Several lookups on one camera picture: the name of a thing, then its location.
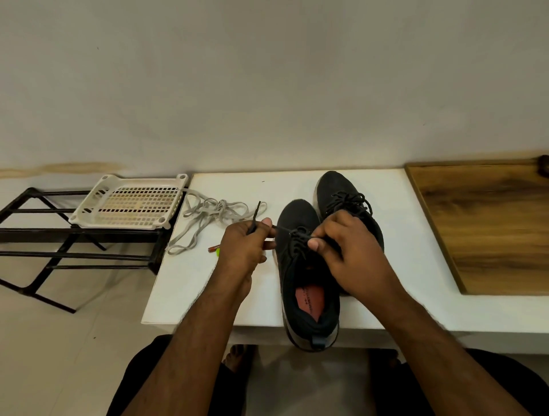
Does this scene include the person's right hand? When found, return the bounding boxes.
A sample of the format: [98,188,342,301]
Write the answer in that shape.
[307,209,408,311]

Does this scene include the person's left hand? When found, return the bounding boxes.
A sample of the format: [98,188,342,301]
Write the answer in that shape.
[208,217,278,301]

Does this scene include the black shoelace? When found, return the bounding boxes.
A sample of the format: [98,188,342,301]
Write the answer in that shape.
[324,190,374,217]
[249,201,320,258]

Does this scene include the grey shoelaces bundle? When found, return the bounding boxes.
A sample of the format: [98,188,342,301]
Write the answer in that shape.
[166,190,268,255]

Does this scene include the dark sneaker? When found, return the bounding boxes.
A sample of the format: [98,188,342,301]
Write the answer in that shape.
[315,170,385,250]
[275,199,341,351]

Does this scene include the person's right forearm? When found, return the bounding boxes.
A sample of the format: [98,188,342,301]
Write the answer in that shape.
[369,291,533,416]

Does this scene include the person's left forearm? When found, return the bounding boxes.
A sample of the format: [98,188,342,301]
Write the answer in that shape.
[122,287,250,416]

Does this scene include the person's bare foot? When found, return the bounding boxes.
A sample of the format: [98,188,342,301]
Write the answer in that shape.
[223,345,256,374]

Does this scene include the white perforated plastic tray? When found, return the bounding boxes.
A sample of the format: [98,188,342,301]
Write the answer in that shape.
[69,173,189,231]

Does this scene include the wooden board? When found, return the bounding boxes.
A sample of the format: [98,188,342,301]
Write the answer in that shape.
[405,159,549,296]

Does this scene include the black metal rack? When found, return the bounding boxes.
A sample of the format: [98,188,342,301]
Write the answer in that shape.
[0,184,185,314]

